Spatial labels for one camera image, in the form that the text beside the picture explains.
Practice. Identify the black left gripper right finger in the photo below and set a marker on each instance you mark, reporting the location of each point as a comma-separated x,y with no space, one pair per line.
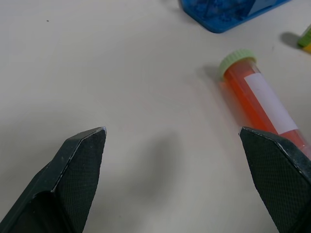
279,179

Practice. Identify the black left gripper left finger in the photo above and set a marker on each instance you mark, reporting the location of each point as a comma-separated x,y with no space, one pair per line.
73,179

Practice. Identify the orange tube with green cap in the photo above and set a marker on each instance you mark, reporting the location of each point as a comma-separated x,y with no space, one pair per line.
245,97

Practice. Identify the green and yellow tube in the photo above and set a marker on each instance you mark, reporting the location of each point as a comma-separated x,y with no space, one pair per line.
306,38

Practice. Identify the blue plastic tube rack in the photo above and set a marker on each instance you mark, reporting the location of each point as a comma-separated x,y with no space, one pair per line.
226,12

